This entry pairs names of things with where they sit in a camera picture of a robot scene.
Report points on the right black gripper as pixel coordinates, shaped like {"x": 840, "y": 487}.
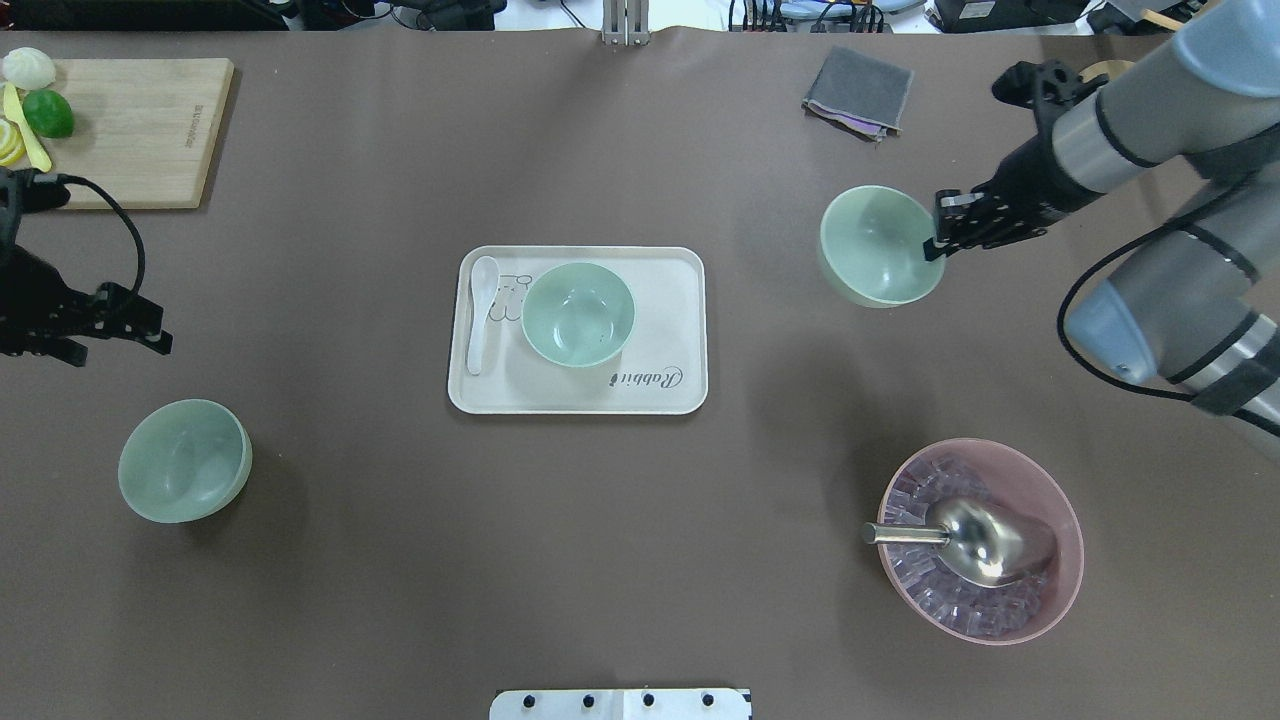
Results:
{"x": 1030, "y": 172}

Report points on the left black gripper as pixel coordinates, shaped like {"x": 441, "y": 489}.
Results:
{"x": 28, "y": 292}

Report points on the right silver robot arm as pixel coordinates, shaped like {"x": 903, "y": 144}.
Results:
{"x": 1174, "y": 307}

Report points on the grey folded cloth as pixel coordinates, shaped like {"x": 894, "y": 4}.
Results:
{"x": 861, "y": 93}

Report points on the wooden cutting board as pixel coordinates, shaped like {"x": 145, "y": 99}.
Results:
{"x": 146, "y": 129}

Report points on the lemon slice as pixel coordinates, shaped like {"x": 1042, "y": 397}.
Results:
{"x": 12, "y": 145}

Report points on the green lime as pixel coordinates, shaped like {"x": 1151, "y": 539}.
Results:
{"x": 49, "y": 114}

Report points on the pink bowl with ice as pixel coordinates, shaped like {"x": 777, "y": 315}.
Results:
{"x": 971, "y": 467}

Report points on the yellow plastic knife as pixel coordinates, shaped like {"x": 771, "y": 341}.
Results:
{"x": 36, "y": 154}

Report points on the white garlic bulb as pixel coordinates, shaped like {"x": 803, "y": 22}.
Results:
{"x": 28, "y": 68}

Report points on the cream rabbit serving tray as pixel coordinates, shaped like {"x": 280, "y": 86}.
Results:
{"x": 662, "y": 370}

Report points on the steel ice scoop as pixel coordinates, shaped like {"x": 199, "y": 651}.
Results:
{"x": 981, "y": 542}

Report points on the light green center bowl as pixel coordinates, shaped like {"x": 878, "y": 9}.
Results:
{"x": 578, "y": 315}

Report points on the white ceramic spoon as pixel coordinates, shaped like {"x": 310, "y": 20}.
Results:
{"x": 483, "y": 286}

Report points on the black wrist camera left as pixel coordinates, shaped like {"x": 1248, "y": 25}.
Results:
{"x": 27, "y": 191}

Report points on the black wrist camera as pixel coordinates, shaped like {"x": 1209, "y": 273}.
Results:
{"x": 27, "y": 191}
{"x": 1049, "y": 89}

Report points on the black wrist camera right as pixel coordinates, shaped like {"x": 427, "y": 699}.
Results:
{"x": 1049, "y": 89}

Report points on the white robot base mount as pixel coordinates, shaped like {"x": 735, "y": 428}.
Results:
{"x": 624, "y": 703}

